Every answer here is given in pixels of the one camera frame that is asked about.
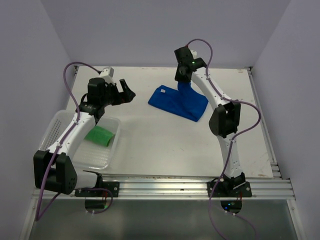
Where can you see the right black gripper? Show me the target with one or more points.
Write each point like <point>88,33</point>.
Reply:
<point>178,78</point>

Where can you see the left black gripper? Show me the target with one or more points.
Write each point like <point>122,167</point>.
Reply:
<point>126,96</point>

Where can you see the blue microfiber towel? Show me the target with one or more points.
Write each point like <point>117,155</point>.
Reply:
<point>183,101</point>

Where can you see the green microfiber towel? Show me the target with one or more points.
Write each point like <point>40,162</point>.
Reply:
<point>99,136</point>

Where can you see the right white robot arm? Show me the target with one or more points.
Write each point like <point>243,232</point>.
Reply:
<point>223,122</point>

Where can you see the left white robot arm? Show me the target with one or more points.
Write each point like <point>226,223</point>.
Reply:
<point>54,169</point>

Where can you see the clear plastic basket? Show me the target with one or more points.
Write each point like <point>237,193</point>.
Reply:
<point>88,155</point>

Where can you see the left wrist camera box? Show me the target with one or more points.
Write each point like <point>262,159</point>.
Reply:
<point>107,74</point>

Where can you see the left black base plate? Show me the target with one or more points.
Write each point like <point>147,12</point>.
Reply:
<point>107,188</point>

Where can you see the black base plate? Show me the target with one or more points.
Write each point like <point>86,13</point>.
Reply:
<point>107,188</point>
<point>222,191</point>

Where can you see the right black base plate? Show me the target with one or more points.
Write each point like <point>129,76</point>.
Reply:
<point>222,191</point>

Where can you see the aluminium mounting rail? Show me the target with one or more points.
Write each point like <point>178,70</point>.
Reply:
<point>195,188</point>

